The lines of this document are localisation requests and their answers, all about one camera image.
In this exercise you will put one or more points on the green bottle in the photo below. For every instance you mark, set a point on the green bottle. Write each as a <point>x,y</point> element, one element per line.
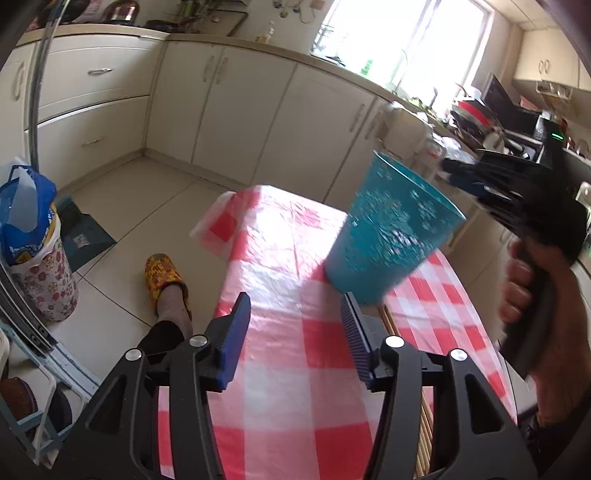
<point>367,67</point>

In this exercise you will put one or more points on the cream door cabinet row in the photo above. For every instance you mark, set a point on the cream door cabinet row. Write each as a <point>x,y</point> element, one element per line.
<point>240,106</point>

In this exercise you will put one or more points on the pile of wooden chopsticks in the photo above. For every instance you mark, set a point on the pile of wooden chopsticks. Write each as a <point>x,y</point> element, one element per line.
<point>424,438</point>

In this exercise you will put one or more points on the metal kettle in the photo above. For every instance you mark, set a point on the metal kettle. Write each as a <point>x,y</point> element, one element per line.
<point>122,10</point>

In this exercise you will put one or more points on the teal cut-out metal bucket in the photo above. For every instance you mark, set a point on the teal cut-out metal bucket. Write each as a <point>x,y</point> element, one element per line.
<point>392,230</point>

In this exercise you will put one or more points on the red white checkered tablecloth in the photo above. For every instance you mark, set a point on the red white checkered tablecloth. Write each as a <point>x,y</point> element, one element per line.
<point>286,258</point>

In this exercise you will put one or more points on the cream drawer cabinet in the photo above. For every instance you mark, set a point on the cream drawer cabinet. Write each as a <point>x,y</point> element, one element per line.
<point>92,101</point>

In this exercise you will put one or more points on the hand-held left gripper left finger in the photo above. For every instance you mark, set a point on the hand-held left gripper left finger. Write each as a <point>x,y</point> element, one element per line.
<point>233,344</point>

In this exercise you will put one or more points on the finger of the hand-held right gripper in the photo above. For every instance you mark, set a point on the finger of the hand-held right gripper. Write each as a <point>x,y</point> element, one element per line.
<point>459,167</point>
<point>475,189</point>

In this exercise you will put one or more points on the beige kitchen countertop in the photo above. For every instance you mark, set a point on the beige kitchen countertop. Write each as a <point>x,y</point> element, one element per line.
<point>258,48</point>

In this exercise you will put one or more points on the cream wall cabinet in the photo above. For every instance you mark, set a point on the cream wall cabinet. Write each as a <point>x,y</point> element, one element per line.
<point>547,60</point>

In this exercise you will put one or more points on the yellow floral slipper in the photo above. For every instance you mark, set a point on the yellow floral slipper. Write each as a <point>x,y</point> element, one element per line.
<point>162,274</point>

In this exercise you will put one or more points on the wall utensil rack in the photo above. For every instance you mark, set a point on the wall utensil rack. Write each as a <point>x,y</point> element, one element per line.
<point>207,16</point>

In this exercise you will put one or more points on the kitchen window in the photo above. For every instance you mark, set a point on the kitchen window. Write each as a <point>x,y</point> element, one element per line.
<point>406,37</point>

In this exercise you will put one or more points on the person's leg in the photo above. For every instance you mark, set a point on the person's leg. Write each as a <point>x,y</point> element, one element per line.
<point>168,323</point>

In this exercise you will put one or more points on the cream side cabinet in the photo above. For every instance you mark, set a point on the cream side cabinet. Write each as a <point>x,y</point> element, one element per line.
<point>485,263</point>

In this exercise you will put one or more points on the chrome metal pole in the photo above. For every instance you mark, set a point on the chrome metal pole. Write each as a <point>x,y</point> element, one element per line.
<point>39,74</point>

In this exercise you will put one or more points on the floral trash bin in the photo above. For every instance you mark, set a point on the floral trash bin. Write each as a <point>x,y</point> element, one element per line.
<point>44,286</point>

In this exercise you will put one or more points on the white trolley cart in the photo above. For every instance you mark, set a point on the white trolley cart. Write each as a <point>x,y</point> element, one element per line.
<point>406,134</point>

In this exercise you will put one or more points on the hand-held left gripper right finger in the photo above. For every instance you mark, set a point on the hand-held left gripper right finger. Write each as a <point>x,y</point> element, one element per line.
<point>356,344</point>

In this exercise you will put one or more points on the blue plastic bag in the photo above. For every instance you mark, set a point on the blue plastic bag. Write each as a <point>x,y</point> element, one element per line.
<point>23,212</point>

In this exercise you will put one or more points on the grey metal rail frame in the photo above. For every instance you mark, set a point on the grey metal rail frame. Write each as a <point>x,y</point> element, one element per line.
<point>32,323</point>

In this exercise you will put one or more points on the clear plastic bottle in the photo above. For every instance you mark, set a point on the clear plastic bottle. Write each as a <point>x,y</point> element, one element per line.
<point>268,32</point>

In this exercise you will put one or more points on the person's right hand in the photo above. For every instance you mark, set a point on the person's right hand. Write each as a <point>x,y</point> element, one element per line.
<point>565,341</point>

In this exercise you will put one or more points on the dark teal dustpan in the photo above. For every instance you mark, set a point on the dark teal dustpan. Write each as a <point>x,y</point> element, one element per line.
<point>83,235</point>

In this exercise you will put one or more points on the white rack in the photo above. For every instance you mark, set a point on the white rack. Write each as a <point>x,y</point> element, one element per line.
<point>39,415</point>

